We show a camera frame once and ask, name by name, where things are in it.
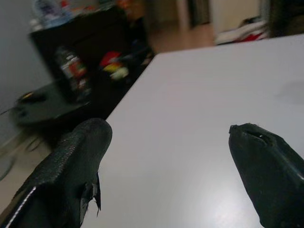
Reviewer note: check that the large clear plastic bottle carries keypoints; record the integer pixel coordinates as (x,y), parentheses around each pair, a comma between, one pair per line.
(51,10)

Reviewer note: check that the black storage cabinet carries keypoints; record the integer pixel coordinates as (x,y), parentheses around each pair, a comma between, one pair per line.
(99,33)

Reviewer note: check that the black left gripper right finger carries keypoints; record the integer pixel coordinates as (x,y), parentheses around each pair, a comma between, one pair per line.
(268,173)

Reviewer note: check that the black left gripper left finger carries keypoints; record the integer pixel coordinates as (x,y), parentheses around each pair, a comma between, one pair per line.
(66,166)

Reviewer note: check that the red cloth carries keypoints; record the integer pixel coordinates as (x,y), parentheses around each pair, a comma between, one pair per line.
(255,37)

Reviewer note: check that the black glossy round table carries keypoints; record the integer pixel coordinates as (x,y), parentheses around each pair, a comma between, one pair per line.
(45,109)

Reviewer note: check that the pale green white toy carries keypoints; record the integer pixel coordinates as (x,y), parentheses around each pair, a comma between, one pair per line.
(120,73)

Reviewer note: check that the clear bottle with red label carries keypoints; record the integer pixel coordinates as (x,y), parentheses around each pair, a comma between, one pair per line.
(72,71)

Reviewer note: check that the yellow packet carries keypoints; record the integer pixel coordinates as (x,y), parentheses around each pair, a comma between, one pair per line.
(110,68)

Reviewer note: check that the red packet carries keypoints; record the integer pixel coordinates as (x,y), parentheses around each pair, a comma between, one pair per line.
(110,58)

